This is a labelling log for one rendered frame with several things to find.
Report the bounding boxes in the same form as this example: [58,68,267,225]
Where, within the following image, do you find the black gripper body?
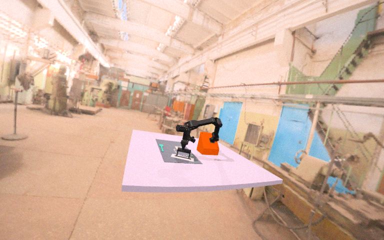
[180,132,190,145]

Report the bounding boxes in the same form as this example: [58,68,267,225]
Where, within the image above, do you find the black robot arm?
[176,117,222,144]

